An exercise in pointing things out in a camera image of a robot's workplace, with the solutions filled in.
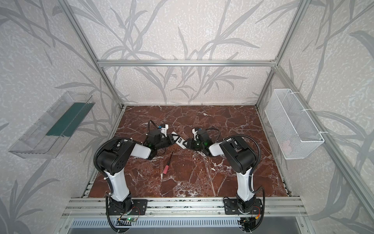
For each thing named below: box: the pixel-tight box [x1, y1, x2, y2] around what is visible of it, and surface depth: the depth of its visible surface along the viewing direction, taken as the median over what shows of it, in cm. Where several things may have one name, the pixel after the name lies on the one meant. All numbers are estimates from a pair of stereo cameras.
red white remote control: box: [171, 131, 188, 150], surface depth 95 cm
